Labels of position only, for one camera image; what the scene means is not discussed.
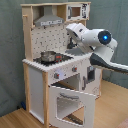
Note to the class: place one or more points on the black toy faucet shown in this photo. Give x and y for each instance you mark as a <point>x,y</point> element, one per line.
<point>71,44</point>

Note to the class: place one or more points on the black toy stovetop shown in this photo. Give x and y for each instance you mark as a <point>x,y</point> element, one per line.
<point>57,59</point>

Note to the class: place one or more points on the toy microwave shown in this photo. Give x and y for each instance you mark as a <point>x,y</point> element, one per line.
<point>77,11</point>

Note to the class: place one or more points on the red stove knob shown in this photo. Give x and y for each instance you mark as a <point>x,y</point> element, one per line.
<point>74,69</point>
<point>56,75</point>

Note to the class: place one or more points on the wooden toy kitchen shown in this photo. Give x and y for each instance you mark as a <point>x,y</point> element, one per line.
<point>39,78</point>

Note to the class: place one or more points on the right red stove knob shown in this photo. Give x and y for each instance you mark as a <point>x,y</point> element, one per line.
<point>74,69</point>

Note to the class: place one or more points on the grey range hood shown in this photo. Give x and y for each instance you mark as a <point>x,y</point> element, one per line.
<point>48,18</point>

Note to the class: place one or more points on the small metal pot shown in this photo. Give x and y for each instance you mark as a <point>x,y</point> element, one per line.
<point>48,56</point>

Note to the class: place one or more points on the left red stove knob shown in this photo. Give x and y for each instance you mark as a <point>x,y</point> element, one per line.
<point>56,75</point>

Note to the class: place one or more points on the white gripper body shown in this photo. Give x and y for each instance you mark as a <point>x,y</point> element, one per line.
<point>76,30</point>

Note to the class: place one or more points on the white cabinet door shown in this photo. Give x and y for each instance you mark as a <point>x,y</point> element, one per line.
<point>90,78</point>

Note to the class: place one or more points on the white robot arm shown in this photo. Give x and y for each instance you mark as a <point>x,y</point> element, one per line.
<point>100,43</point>

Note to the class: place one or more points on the white oven door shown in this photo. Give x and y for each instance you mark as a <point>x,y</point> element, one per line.
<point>63,102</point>

